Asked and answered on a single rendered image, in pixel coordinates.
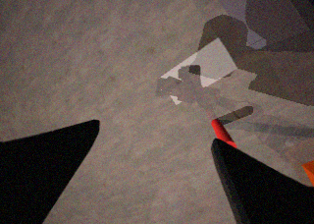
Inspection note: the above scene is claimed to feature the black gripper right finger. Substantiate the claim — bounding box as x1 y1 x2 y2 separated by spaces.
211 139 314 224

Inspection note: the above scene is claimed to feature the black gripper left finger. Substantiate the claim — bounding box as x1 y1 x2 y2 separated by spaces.
0 120 100 224

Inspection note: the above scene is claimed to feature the red peg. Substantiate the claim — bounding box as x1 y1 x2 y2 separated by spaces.
212 119 236 148

